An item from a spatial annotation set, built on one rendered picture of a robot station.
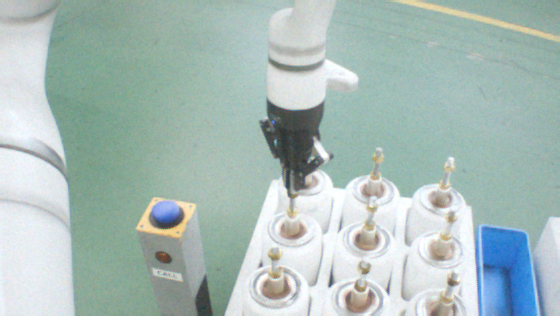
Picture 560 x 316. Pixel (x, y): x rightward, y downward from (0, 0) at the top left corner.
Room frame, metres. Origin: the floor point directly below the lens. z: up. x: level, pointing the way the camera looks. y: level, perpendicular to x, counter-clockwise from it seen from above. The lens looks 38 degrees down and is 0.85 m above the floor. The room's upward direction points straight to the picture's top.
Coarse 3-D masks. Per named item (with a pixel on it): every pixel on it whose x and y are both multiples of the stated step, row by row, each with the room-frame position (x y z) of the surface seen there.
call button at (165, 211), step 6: (156, 204) 0.55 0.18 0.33; (162, 204) 0.55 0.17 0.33; (168, 204) 0.55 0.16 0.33; (174, 204) 0.55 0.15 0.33; (156, 210) 0.54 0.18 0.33; (162, 210) 0.54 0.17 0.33; (168, 210) 0.54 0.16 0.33; (174, 210) 0.54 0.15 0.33; (156, 216) 0.53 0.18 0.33; (162, 216) 0.53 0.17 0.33; (168, 216) 0.53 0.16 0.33; (174, 216) 0.53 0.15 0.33; (162, 222) 0.53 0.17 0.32; (168, 222) 0.53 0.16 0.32
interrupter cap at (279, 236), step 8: (280, 216) 0.60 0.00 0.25; (304, 216) 0.60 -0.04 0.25; (272, 224) 0.59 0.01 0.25; (280, 224) 0.59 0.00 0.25; (304, 224) 0.59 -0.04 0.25; (312, 224) 0.59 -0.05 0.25; (272, 232) 0.57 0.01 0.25; (280, 232) 0.57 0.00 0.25; (304, 232) 0.57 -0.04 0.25; (312, 232) 0.57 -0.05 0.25; (280, 240) 0.55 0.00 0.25; (288, 240) 0.55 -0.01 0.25; (296, 240) 0.55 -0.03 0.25; (304, 240) 0.55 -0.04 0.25
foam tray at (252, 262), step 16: (272, 192) 0.74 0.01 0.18; (336, 192) 0.74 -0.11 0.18; (272, 208) 0.70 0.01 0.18; (336, 208) 0.70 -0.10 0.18; (400, 208) 0.70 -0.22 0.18; (336, 224) 0.66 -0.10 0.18; (400, 224) 0.66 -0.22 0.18; (464, 224) 0.65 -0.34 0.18; (256, 240) 0.62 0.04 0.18; (400, 240) 0.62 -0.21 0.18; (464, 240) 0.61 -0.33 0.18; (256, 256) 0.58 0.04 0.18; (320, 256) 0.62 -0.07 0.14; (400, 256) 0.58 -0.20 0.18; (240, 272) 0.55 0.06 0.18; (320, 272) 0.55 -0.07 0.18; (400, 272) 0.55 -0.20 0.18; (240, 288) 0.52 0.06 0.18; (320, 288) 0.52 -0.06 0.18; (400, 288) 0.51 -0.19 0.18; (464, 288) 0.51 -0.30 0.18; (240, 304) 0.48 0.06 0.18; (320, 304) 0.48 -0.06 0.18; (400, 304) 0.48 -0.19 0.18
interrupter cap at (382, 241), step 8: (360, 224) 0.59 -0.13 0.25; (376, 224) 0.58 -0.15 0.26; (344, 232) 0.57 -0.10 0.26; (352, 232) 0.57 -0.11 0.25; (360, 232) 0.57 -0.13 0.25; (376, 232) 0.57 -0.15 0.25; (384, 232) 0.57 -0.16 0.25; (344, 240) 0.55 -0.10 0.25; (352, 240) 0.55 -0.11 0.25; (376, 240) 0.55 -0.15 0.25; (384, 240) 0.55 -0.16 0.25; (352, 248) 0.53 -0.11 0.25; (360, 248) 0.53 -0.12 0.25; (368, 248) 0.54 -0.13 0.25; (376, 248) 0.53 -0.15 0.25; (384, 248) 0.53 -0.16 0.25; (360, 256) 0.52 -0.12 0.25; (368, 256) 0.52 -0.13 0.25; (376, 256) 0.52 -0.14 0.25
